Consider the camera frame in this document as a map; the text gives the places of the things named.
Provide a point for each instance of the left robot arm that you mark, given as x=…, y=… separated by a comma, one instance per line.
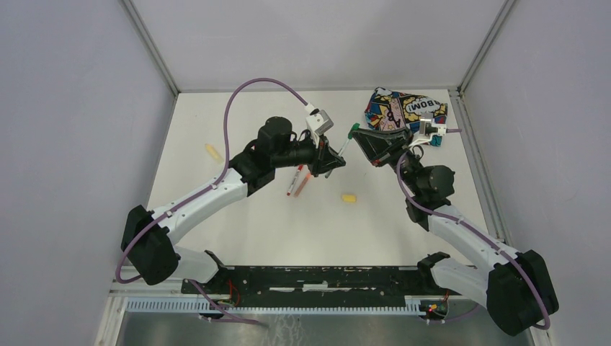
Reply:
x=150, y=237

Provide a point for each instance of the green grey pen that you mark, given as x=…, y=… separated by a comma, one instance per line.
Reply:
x=340, y=153

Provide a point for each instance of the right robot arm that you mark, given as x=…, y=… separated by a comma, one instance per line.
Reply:
x=513, y=286

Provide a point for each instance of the orange pen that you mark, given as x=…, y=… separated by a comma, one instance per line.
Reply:
x=302, y=185

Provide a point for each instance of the red white pen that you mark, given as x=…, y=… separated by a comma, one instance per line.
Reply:
x=294, y=180

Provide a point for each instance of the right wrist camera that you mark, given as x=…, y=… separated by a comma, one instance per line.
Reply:
x=430, y=132

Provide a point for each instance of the green pen cap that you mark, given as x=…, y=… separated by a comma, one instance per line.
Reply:
x=354, y=127

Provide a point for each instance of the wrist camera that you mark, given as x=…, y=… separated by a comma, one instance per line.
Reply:
x=317, y=122
x=430, y=132

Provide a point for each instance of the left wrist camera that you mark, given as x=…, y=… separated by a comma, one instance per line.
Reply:
x=317, y=122

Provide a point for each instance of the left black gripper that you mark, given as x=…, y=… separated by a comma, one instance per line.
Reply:
x=330, y=157

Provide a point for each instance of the comic print pencil pouch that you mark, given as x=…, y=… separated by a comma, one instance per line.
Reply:
x=391, y=110

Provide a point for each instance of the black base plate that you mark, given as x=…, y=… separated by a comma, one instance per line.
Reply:
x=321, y=287

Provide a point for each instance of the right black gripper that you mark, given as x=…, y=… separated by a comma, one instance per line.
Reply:
x=380, y=145

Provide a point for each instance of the yellow pen cap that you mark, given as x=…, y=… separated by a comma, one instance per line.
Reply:
x=349, y=198

